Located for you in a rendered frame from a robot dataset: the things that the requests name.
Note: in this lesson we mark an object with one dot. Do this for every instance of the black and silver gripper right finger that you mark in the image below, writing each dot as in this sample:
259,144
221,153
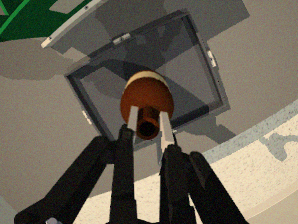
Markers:
213,203

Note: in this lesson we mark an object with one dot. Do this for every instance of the green crate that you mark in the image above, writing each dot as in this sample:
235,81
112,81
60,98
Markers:
35,18

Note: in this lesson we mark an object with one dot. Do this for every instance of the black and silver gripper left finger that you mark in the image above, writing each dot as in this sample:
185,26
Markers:
66,198

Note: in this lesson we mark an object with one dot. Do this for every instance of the grey square tray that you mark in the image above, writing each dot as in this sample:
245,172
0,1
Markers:
175,50

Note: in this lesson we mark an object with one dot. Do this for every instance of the brown glass bottle with cream label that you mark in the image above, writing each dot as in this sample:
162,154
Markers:
147,90

